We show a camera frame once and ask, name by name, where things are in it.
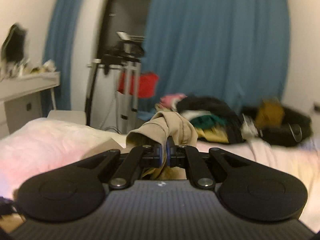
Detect beige trousers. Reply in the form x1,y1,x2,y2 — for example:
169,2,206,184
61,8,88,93
126,112,198,180

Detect pile of mixed clothes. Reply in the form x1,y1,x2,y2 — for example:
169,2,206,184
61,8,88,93
155,93,259,144

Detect white garment steamer stand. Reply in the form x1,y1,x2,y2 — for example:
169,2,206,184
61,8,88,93
85,31,145,133

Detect red cloth bag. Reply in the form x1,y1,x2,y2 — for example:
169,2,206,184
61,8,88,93
117,72,159,99

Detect yellow brown paper bag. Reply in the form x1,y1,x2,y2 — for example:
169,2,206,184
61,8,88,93
255,100,285,129

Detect large blue curtain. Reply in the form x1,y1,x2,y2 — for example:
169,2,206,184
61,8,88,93
139,0,290,112

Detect black bag on bed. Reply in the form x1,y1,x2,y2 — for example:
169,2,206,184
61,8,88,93
241,104,313,147

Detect narrow blue curtain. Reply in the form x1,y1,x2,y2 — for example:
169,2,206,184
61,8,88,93
42,0,83,110

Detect dark window door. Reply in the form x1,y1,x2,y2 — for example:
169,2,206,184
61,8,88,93
96,0,151,58

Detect white dressing table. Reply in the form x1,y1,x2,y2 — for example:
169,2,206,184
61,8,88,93
1,72,60,138

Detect wavy frame vanity mirror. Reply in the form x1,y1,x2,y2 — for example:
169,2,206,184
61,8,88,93
1,23,27,67

